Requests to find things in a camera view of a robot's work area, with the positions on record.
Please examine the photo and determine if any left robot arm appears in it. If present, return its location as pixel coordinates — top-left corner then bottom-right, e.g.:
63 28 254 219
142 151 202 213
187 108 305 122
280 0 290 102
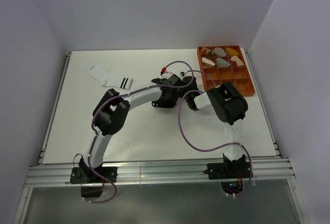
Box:
70 74 185 184

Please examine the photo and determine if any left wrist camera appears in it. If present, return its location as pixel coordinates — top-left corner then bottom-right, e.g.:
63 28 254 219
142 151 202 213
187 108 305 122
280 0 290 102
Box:
160 67 174 79

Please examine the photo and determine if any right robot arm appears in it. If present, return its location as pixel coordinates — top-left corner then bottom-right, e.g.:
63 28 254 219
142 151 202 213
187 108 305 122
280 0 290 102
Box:
178 82 252 178

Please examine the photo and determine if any yellow rolled sock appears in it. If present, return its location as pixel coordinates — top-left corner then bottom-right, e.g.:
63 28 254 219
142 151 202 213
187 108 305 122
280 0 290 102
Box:
226 47 239 57

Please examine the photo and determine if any brown orange rolled sock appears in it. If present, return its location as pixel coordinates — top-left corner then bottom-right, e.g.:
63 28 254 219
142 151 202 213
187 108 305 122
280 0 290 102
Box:
200 47 215 57

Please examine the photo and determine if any aluminium front rail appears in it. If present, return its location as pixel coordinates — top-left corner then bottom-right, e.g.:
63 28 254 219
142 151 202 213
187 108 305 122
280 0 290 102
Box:
24 157 295 188

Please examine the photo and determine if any white brown rolled sock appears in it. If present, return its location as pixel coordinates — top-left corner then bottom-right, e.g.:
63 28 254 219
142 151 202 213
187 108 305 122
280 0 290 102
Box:
202 57 216 68

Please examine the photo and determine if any pink maroon rolled sock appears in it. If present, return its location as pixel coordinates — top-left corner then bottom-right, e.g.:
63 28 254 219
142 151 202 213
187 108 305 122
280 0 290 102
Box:
230 56 245 67

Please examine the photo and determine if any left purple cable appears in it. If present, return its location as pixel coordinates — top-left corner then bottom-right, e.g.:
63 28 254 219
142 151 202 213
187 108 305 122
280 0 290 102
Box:
87 60 194 204

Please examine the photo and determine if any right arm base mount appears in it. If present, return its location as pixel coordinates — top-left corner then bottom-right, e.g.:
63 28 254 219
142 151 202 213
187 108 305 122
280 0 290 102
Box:
203 162 253 180

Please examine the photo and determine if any grey teal rolled sock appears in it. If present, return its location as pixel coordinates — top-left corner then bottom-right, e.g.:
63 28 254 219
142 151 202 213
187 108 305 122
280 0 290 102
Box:
216 57 231 68

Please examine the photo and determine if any orange compartment tray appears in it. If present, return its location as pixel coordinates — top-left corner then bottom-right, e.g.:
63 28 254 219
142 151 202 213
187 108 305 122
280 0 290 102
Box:
197 45 255 97

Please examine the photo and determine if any grey white rolled sock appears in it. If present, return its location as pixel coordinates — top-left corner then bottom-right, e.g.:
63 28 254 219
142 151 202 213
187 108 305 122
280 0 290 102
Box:
213 47 227 57

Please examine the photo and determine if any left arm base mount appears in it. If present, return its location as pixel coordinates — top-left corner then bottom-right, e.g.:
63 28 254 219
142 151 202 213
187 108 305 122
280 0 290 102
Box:
70 167 118 184

